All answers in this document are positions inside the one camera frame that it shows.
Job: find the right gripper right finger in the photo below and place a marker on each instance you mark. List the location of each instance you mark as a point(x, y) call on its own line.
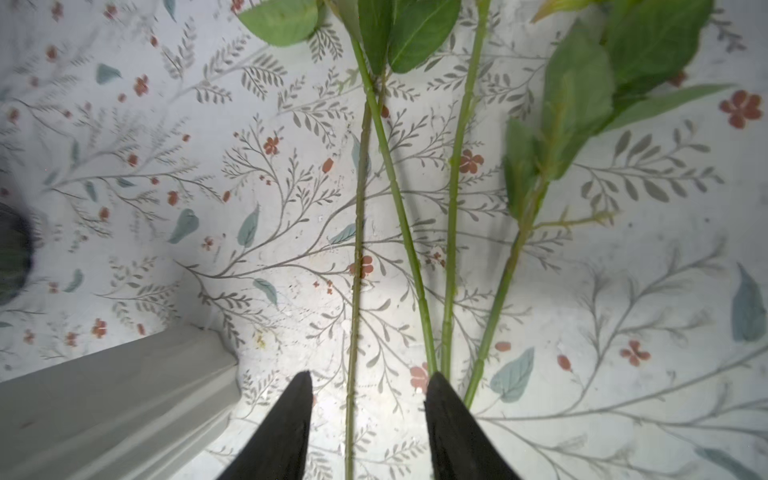
point(459, 448)

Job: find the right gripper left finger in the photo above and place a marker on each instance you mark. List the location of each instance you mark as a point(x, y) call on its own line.
point(278, 448)

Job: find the white ribbed ceramic vase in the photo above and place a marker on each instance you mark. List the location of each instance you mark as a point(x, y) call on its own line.
point(140, 410)

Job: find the small magenta rose stem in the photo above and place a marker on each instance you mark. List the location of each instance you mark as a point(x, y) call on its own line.
point(357, 270)

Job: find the pink glass vase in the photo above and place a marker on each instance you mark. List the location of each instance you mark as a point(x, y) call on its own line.
point(16, 253)

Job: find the large white rose stem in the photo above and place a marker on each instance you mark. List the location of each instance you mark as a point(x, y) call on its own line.
point(598, 78)

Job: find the blue rose stem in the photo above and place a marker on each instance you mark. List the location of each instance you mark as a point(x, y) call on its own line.
point(386, 36)

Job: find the small cream rose stem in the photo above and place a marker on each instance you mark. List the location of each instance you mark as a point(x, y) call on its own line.
point(464, 118)

